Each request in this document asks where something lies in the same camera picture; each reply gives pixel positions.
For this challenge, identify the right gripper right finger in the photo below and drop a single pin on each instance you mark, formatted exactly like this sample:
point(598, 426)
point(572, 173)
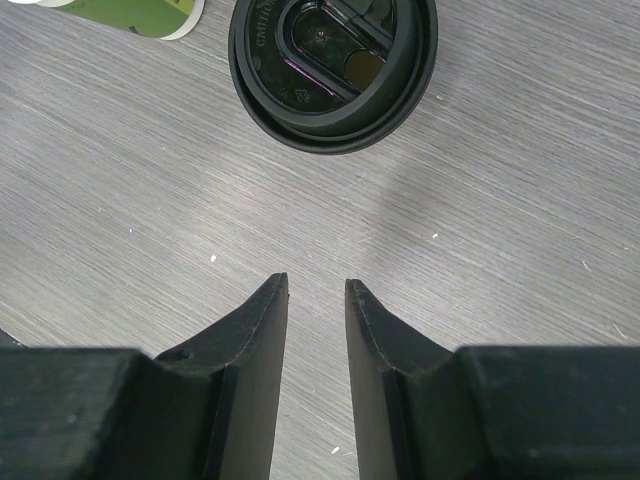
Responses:
point(486, 412)

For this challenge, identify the black cup lid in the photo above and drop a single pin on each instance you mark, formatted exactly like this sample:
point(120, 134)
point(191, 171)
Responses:
point(331, 77)

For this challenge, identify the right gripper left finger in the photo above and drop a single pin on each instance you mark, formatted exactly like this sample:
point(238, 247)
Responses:
point(203, 409)

